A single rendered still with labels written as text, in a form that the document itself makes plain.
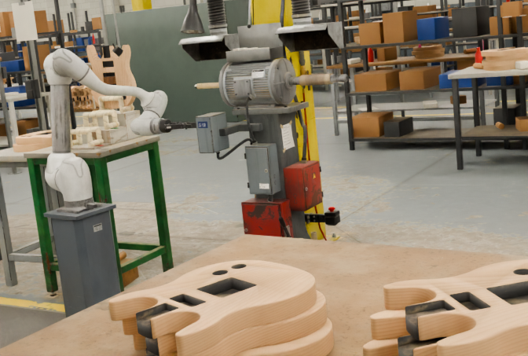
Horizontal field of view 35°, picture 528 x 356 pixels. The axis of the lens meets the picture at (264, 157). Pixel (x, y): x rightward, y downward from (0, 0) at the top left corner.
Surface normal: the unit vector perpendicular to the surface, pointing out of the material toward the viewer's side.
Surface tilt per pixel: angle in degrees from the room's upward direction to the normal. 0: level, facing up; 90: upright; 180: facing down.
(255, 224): 90
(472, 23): 90
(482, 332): 0
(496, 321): 0
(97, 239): 90
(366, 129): 90
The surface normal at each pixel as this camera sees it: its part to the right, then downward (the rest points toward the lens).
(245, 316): 0.46, 0.11
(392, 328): 0.03, 0.17
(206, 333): 0.69, 0.05
